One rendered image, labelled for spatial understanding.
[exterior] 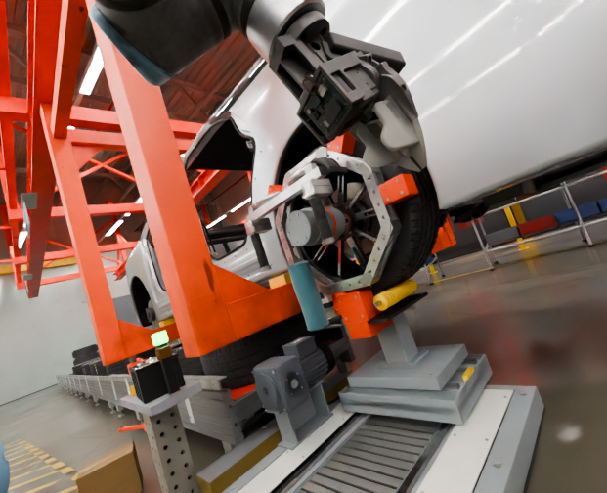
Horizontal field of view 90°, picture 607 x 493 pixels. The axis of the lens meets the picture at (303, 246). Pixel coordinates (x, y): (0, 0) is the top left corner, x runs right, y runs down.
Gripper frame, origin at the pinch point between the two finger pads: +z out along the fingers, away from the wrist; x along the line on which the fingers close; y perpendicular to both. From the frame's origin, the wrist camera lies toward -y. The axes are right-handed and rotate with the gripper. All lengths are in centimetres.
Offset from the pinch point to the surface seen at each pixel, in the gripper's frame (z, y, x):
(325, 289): 15, -23, -85
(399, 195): 4, -42, -42
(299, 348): 27, -4, -100
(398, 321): 44, -36, -79
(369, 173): -7, -44, -47
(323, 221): -5, -18, -49
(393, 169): -3, -52, -46
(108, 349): -49, 66, -286
